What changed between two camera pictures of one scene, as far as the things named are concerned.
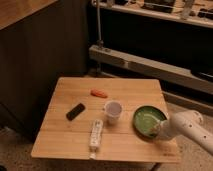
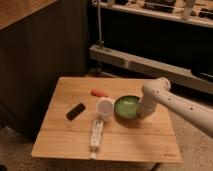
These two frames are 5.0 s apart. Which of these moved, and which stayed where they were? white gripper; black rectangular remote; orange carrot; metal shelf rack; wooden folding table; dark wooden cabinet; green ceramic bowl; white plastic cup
Moved: green ceramic bowl; white gripper; white plastic cup
Stayed: metal shelf rack; orange carrot; wooden folding table; black rectangular remote; dark wooden cabinet
